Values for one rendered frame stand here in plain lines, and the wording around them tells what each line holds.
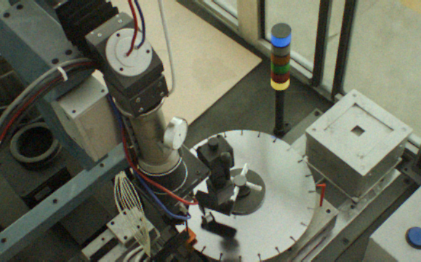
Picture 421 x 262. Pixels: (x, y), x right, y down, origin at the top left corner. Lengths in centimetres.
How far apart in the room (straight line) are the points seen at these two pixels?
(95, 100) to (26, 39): 13
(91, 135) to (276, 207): 55
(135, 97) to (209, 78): 99
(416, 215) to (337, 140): 25
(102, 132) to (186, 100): 84
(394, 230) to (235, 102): 60
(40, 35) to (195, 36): 105
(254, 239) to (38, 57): 64
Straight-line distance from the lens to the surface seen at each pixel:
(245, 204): 128
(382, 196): 155
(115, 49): 73
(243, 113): 167
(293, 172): 133
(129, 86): 74
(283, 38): 129
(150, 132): 86
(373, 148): 145
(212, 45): 183
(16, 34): 88
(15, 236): 127
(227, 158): 97
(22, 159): 146
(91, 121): 86
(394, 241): 135
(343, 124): 148
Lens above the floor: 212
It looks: 56 degrees down
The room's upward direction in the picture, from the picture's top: 9 degrees counter-clockwise
